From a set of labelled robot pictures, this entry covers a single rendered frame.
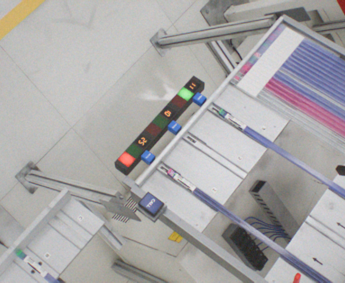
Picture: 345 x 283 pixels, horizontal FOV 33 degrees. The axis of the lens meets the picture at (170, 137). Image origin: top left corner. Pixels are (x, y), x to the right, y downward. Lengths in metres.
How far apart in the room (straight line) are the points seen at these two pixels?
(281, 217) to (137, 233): 0.47
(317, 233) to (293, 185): 0.50
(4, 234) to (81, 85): 0.59
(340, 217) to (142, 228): 0.71
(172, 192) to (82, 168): 0.78
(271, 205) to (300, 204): 0.18
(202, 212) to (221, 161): 0.15
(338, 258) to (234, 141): 0.38
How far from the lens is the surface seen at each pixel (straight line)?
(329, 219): 1.47
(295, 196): 1.94
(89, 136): 2.18
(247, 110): 1.57
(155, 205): 1.39
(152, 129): 1.54
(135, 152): 1.51
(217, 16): 2.51
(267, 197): 1.80
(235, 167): 1.49
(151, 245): 1.83
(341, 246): 1.46
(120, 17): 2.26
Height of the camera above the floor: 1.96
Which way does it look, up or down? 56 degrees down
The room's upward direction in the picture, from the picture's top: 94 degrees clockwise
